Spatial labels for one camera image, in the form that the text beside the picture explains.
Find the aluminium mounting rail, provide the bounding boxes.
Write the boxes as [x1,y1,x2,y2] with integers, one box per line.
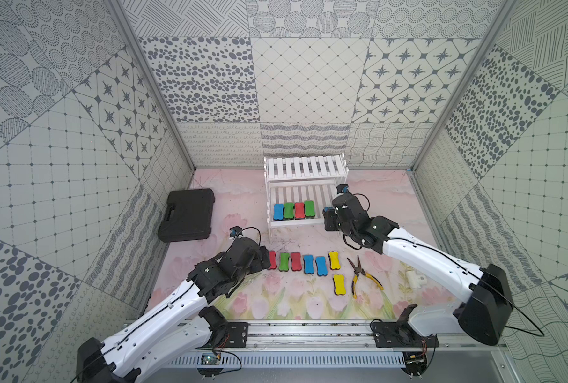
[113,318,510,353]

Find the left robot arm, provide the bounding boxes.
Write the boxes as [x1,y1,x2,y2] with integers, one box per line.
[73,236,270,382]

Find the green eraser top shelf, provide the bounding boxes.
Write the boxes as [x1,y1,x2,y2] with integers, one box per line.
[278,252,290,272]

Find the red eraser top shelf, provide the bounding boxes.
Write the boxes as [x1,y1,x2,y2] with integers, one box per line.
[290,252,302,271]
[268,251,277,270]

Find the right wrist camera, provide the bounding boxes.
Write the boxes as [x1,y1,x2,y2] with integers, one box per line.
[336,184,349,194]

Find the white cable duct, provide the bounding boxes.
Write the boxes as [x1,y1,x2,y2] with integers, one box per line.
[167,351,405,369]

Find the red eraser shelf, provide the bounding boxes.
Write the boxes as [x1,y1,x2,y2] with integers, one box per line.
[294,203,306,220]
[268,251,277,270]
[290,252,302,271]

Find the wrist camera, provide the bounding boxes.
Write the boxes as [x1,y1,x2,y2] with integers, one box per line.
[336,184,349,194]
[230,226,243,239]

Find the yellow eraser top shelf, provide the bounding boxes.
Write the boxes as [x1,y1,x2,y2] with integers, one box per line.
[328,252,341,271]

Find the green eraser shelf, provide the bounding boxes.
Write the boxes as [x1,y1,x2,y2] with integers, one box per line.
[304,200,316,219]
[278,252,290,272]
[283,203,295,220]

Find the white wooden two-tier shelf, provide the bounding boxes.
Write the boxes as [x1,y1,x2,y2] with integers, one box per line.
[264,153,349,239]

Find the yellow handled pliers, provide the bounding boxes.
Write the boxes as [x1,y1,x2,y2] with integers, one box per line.
[348,255,384,299]

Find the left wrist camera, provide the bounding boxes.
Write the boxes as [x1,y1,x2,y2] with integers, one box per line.
[230,226,243,239]

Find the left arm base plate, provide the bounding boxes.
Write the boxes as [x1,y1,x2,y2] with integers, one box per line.
[203,322,250,349]

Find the blue eraser top shelf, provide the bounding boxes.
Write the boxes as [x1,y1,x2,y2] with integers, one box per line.
[315,256,328,276]
[303,255,315,274]

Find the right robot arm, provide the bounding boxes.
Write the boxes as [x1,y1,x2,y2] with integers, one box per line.
[323,188,517,346]

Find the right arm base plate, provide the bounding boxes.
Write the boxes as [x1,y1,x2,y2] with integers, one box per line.
[369,319,439,349]

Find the black plastic tool case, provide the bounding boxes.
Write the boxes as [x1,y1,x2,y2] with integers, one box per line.
[157,188,215,243]

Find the blue eraser shelf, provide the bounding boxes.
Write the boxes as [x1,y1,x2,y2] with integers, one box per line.
[315,256,328,276]
[303,255,315,274]
[273,204,285,221]

